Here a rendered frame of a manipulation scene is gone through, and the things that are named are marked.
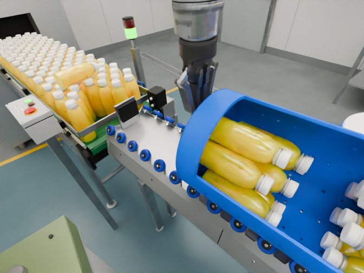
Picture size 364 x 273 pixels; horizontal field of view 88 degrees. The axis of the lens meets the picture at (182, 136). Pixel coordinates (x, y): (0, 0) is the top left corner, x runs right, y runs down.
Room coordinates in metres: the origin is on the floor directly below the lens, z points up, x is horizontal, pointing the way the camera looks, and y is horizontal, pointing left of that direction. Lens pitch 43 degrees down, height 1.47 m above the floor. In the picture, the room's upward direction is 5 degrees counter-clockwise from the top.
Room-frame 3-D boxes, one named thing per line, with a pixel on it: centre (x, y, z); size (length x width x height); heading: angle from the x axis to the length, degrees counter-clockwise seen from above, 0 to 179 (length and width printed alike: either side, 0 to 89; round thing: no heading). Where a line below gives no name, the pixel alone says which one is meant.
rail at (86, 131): (0.75, 0.28, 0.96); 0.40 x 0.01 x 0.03; 135
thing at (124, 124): (0.69, 0.22, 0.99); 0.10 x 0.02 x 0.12; 135
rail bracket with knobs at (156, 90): (0.87, 0.11, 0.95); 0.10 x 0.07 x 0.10; 135
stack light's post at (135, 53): (1.22, 0.24, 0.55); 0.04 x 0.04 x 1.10; 45
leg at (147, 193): (0.60, 0.23, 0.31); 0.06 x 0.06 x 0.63; 45
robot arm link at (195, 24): (0.40, -0.05, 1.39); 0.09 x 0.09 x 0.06
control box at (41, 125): (0.63, 0.57, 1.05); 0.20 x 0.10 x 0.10; 45
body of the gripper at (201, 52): (0.40, -0.05, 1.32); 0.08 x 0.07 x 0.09; 135
